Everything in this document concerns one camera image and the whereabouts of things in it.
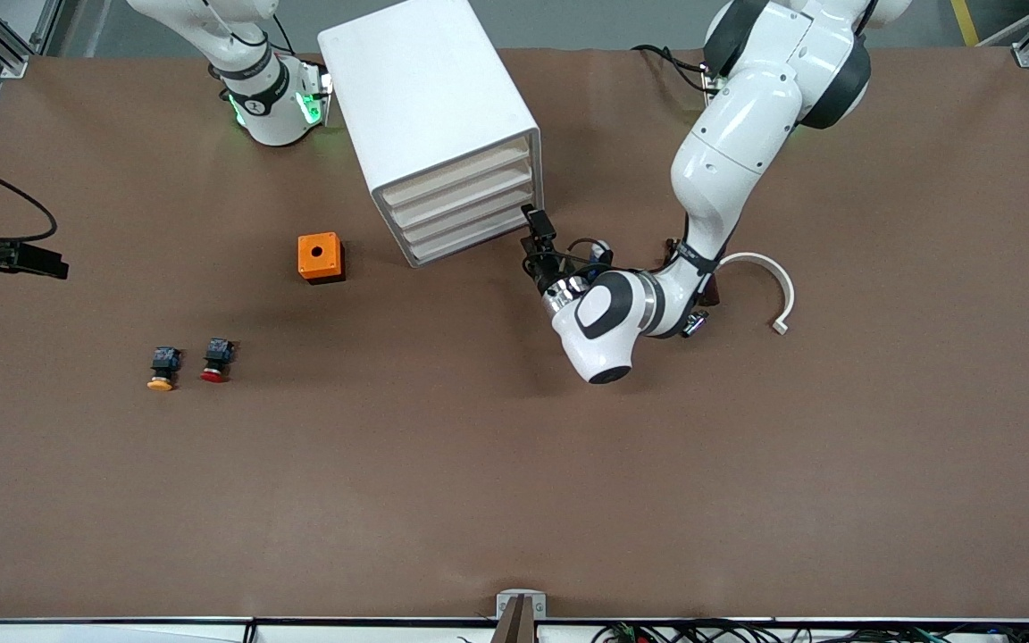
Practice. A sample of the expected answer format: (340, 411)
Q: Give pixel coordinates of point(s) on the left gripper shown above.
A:
(544, 266)

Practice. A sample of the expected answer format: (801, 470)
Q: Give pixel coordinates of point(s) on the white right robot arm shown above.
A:
(278, 129)

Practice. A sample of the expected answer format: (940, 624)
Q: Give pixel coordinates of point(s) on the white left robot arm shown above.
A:
(729, 152)

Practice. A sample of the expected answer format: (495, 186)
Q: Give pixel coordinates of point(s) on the yellow mushroom push button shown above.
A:
(163, 362)

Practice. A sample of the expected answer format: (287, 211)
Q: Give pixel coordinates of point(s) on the red mushroom push button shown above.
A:
(218, 353)

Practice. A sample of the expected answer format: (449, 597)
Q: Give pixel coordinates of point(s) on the metal tee fitting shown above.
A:
(698, 323)

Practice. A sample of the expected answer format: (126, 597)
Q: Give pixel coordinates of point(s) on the brown ribbed cylinder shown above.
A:
(713, 290)

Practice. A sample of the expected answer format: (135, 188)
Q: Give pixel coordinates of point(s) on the orange button enclosure box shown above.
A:
(318, 254)

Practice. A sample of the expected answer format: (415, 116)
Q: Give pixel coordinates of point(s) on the metal table edge bracket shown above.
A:
(539, 607)

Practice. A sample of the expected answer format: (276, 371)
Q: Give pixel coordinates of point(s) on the brown post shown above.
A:
(514, 625)

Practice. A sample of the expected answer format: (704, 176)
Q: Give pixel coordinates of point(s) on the white table edge rail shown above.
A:
(121, 634)

